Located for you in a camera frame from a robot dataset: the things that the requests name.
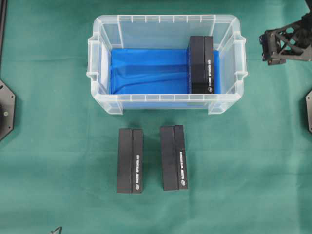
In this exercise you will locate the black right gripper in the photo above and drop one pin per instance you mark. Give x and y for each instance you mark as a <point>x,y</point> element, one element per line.
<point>290,42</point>

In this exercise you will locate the black box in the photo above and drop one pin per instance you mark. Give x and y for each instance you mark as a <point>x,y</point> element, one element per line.
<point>130,161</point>
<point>201,65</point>
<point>173,158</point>

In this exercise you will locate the clear plastic storage bin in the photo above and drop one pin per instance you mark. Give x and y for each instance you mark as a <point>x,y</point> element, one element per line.
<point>166,32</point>

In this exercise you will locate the blue cloth liner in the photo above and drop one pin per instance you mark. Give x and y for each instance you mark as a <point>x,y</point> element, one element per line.
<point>154,71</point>

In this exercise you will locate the small black tip bottom edge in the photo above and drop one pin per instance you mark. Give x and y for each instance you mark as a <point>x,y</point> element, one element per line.
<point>58,230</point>

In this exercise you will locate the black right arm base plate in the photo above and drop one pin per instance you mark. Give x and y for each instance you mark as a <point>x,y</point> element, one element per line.
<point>309,110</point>

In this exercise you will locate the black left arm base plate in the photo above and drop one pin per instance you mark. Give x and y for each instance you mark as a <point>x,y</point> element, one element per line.
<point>7,110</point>

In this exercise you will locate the black frame bar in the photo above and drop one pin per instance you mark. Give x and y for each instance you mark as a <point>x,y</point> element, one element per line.
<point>3,8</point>

